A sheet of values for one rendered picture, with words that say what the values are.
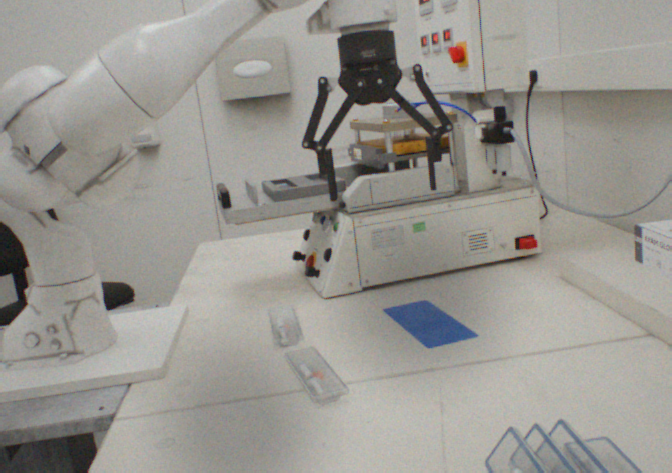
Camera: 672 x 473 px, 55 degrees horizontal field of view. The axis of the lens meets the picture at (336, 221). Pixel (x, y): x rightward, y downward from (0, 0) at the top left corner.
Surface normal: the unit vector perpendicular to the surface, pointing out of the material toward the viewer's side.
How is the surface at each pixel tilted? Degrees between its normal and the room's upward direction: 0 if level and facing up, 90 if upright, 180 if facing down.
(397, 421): 0
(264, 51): 90
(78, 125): 104
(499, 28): 90
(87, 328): 83
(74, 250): 89
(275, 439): 0
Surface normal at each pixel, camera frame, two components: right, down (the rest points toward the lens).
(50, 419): -0.12, -0.97
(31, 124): -0.10, 0.34
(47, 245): 0.20, 0.16
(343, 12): -0.57, 0.27
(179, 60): 0.78, -0.18
